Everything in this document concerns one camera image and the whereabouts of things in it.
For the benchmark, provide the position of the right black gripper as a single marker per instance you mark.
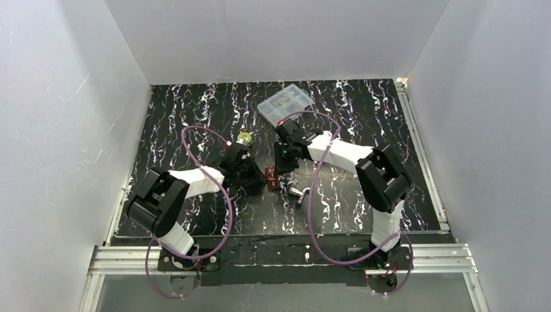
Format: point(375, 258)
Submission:
point(283, 161)

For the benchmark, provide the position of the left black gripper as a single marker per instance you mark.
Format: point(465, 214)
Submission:
point(248, 171)

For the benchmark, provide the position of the red pill organizer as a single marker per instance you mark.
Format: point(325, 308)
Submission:
point(272, 180)

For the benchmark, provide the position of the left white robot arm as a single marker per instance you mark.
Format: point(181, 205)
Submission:
point(156, 203)

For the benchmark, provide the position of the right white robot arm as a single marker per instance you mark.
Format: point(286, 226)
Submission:
point(383, 179)

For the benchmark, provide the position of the chrome faucet tap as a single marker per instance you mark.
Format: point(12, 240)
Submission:
point(300, 195)

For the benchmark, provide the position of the clear plastic organizer box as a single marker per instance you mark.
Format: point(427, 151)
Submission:
point(289, 100)

